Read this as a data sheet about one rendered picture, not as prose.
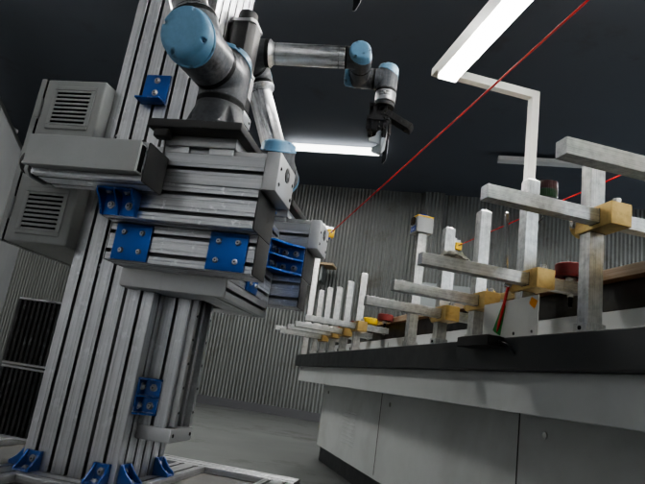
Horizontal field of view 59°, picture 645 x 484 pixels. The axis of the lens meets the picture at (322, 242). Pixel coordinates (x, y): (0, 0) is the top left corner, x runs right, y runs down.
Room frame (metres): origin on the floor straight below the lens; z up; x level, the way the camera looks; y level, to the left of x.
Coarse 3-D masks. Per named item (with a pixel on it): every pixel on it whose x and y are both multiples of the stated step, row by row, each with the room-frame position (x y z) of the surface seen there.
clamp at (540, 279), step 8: (528, 272) 1.37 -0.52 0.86; (536, 272) 1.34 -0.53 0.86; (544, 272) 1.34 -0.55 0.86; (552, 272) 1.34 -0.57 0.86; (536, 280) 1.34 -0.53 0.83; (544, 280) 1.34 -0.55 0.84; (552, 280) 1.35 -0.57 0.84; (512, 288) 1.44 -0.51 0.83; (520, 288) 1.40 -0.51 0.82; (528, 288) 1.37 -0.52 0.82; (536, 288) 1.36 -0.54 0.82; (544, 288) 1.34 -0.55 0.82; (552, 288) 1.35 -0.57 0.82
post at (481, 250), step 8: (480, 216) 1.66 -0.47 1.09; (488, 216) 1.66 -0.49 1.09; (480, 224) 1.66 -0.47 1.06; (488, 224) 1.66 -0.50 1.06; (480, 232) 1.65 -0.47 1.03; (488, 232) 1.66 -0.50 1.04; (480, 240) 1.66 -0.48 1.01; (488, 240) 1.66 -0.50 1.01; (480, 248) 1.66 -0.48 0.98; (488, 248) 1.66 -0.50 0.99; (480, 256) 1.66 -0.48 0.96; (488, 256) 1.66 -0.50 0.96; (488, 264) 1.66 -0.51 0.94; (472, 280) 1.68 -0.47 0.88; (480, 280) 1.66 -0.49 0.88; (472, 288) 1.67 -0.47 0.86; (480, 288) 1.66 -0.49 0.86; (472, 312) 1.66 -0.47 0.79; (480, 312) 1.66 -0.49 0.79; (472, 320) 1.66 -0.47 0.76; (480, 320) 1.66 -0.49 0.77; (472, 328) 1.65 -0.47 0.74; (480, 328) 1.66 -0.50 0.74
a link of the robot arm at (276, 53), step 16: (272, 48) 1.72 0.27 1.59; (288, 48) 1.72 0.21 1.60; (304, 48) 1.71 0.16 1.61; (320, 48) 1.71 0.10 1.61; (336, 48) 1.70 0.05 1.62; (352, 48) 1.68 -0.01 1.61; (368, 48) 1.67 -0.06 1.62; (256, 64) 1.76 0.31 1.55; (272, 64) 1.77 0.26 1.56; (288, 64) 1.76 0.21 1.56; (304, 64) 1.75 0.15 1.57; (320, 64) 1.74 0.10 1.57; (336, 64) 1.73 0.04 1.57; (352, 64) 1.72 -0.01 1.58; (368, 64) 1.73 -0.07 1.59
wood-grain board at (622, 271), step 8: (632, 264) 1.29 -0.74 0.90; (640, 264) 1.27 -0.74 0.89; (608, 272) 1.37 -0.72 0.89; (616, 272) 1.34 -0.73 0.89; (624, 272) 1.32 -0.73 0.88; (632, 272) 1.29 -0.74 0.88; (640, 272) 1.27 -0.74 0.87; (608, 280) 1.38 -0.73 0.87; (616, 280) 1.37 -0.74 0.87; (624, 280) 1.36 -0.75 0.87; (512, 296) 1.80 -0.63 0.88; (456, 304) 2.19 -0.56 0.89; (400, 320) 2.78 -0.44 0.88
